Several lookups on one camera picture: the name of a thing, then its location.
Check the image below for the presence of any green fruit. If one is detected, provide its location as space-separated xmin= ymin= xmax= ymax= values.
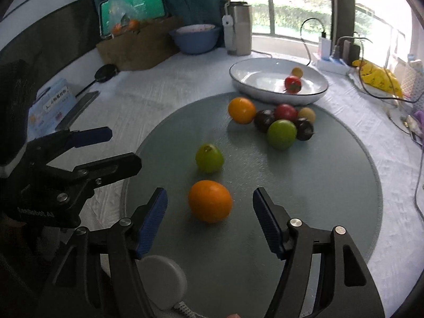
xmin=195 ymin=144 xmax=224 ymax=174
xmin=267 ymin=120 xmax=297 ymax=151

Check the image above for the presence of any orange fruit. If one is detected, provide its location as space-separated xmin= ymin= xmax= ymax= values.
xmin=188 ymin=180 xmax=233 ymax=224
xmin=228 ymin=97 xmax=257 ymax=124

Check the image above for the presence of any dark plum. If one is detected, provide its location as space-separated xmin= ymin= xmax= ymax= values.
xmin=254 ymin=109 xmax=275 ymax=134
xmin=294 ymin=118 xmax=315 ymax=142

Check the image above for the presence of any brown kiwi fruit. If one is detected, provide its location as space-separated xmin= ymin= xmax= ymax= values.
xmin=298 ymin=107 xmax=316 ymax=123

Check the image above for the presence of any red round fruit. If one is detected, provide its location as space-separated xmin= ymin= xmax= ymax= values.
xmin=274 ymin=104 xmax=298 ymax=121

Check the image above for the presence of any red tomato with stem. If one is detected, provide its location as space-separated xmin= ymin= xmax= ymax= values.
xmin=284 ymin=76 xmax=302 ymax=93

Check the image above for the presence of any small yellow fruit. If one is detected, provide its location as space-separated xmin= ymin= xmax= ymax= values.
xmin=291 ymin=67 xmax=303 ymax=78

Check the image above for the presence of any blue tissue box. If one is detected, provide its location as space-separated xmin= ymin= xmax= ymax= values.
xmin=27 ymin=78 xmax=77 ymax=142

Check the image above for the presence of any white round disc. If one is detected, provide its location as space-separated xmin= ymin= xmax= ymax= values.
xmin=136 ymin=255 xmax=188 ymax=311

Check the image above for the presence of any black round speaker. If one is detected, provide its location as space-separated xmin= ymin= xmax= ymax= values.
xmin=76 ymin=64 xmax=119 ymax=98

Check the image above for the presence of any round grey placemat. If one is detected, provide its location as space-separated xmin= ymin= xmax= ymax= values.
xmin=122 ymin=93 xmax=383 ymax=317

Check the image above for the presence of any cardboard box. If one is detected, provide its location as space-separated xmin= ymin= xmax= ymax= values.
xmin=96 ymin=16 xmax=182 ymax=71

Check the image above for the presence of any plastic bag of oranges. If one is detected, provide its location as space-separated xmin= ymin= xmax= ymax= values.
xmin=108 ymin=0 xmax=146 ymax=37

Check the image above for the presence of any green screen tablet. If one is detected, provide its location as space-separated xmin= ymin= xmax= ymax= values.
xmin=98 ymin=0 xmax=166 ymax=38

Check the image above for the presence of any blue plastic bowl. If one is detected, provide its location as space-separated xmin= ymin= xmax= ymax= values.
xmin=169 ymin=24 xmax=221 ymax=55

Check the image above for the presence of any yellow plastic bag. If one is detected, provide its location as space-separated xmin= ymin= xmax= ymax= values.
xmin=352 ymin=59 xmax=403 ymax=98

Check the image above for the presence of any white ceramic bowl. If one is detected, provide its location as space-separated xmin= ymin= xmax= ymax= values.
xmin=229 ymin=58 xmax=329 ymax=105

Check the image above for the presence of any white power strip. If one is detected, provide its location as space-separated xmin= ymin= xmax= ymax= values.
xmin=312 ymin=52 xmax=351 ymax=76

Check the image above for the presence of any white woven basket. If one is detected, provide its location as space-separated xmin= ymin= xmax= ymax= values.
xmin=401 ymin=60 xmax=423 ymax=110

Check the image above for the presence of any black charger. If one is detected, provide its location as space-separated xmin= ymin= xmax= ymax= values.
xmin=341 ymin=39 xmax=361 ymax=67

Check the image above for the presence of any white charger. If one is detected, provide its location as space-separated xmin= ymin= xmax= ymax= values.
xmin=318 ymin=31 xmax=331 ymax=60

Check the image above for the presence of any black charging cable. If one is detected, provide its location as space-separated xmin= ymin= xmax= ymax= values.
xmin=299 ymin=17 xmax=327 ymax=67

